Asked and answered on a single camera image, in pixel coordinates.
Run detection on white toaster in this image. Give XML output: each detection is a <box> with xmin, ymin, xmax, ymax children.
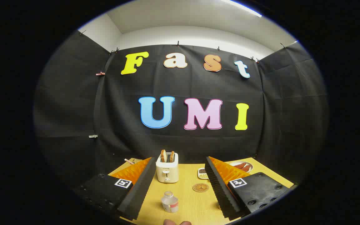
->
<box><xmin>156</xmin><ymin>152</ymin><xmax>179</xmax><ymax>183</ymax></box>

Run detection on round white plate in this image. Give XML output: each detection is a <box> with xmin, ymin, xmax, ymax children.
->
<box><xmin>228</xmin><ymin>161</ymin><xmax>254</xmax><ymax>173</ymax></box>

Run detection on wooden table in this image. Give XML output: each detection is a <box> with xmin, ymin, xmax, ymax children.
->
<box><xmin>108</xmin><ymin>157</ymin><xmax>294</xmax><ymax>225</ymax></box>

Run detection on clear juice bottle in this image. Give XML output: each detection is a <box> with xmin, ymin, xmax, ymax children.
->
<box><xmin>161</xmin><ymin>191</ymin><xmax>179</xmax><ymax>213</ymax></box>

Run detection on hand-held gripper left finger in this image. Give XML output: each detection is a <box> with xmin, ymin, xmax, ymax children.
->
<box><xmin>74</xmin><ymin>157</ymin><xmax>157</xmax><ymax>221</ymax></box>

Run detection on round cork coaster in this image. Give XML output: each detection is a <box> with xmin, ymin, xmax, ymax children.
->
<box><xmin>192</xmin><ymin>183</ymin><xmax>209</xmax><ymax>193</ymax></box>

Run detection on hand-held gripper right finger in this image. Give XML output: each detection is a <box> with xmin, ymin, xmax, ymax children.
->
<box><xmin>204</xmin><ymin>156</ymin><xmax>296</xmax><ymax>219</ymax></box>

